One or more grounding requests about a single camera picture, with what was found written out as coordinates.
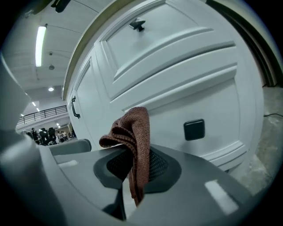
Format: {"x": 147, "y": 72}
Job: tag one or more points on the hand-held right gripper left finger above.
{"x": 84, "y": 174}

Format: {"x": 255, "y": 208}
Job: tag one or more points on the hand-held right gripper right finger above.
{"x": 190, "y": 189}

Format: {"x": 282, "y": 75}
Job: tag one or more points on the brown knitted cloth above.
{"x": 138, "y": 141}

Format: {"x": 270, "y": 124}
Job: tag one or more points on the white sink cabinet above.
{"x": 168, "y": 72}

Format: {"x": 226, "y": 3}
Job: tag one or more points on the black office chair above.
{"x": 51, "y": 133}

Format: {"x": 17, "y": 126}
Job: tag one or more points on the black square drawer knob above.
{"x": 194, "y": 129}
{"x": 138, "y": 23}

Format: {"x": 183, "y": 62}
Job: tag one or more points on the black balcony railing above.
{"x": 44, "y": 114}

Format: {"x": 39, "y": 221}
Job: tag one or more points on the round ceiling sensor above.
{"x": 51, "y": 66}

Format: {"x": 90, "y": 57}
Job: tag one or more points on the long ceiling tube light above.
{"x": 40, "y": 46}

